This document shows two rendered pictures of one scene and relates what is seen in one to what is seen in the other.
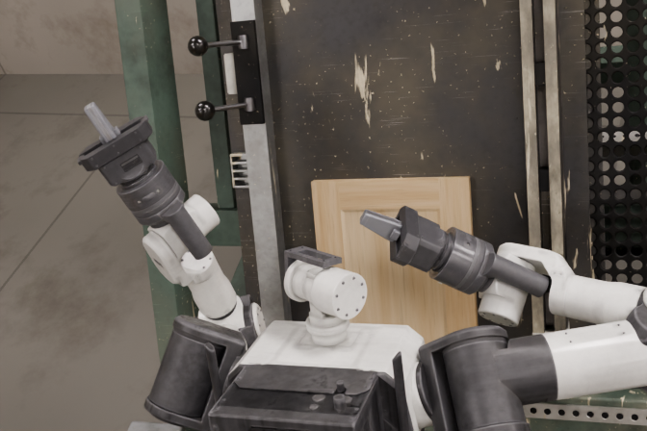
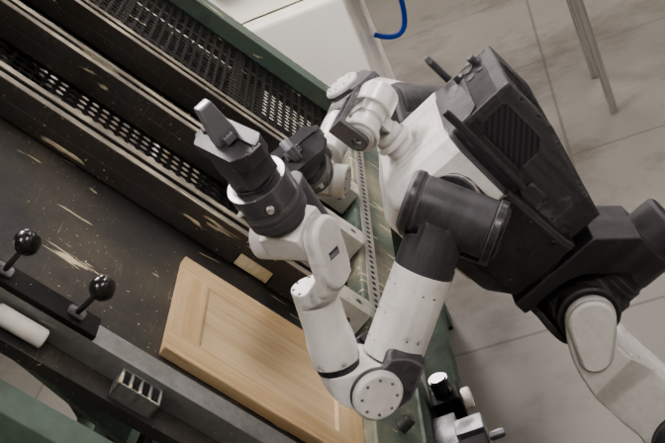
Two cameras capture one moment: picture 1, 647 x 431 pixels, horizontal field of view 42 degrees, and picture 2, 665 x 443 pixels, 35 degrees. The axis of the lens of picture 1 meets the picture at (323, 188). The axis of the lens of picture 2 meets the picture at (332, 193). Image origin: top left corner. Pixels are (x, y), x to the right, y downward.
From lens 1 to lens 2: 2.15 m
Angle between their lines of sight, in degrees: 88
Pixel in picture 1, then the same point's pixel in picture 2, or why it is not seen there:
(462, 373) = (422, 92)
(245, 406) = (492, 84)
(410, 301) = (289, 360)
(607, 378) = not seen: hidden behind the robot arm
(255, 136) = (109, 340)
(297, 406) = (482, 73)
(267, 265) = (254, 427)
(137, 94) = (13, 402)
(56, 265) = not seen: outside the picture
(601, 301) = not seen: hidden behind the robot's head
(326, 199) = (186, 348)
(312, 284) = (374, 98)
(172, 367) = (460, 190)
